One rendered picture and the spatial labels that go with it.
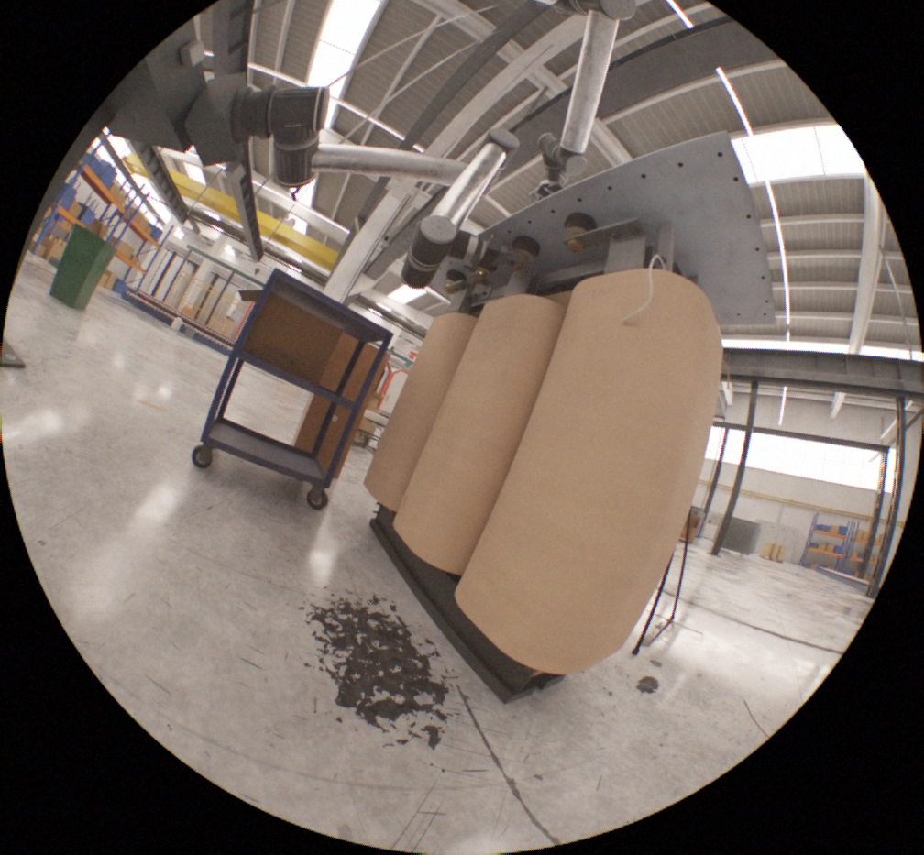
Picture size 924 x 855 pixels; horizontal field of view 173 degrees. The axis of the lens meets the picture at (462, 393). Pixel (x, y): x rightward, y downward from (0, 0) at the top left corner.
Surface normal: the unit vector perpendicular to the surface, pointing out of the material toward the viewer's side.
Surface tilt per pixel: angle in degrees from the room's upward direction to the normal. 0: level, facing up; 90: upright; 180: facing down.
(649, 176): 180
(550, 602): 90
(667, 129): 174
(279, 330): 90
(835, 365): 90
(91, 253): 94
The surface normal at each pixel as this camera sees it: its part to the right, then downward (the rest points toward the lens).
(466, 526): 0.05, -0.14
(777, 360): -0.77, -0.40
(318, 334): 0.59, 0.12
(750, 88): -0.30, 0.95
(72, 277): 0.70, 0.26
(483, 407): -0.47, -0.33
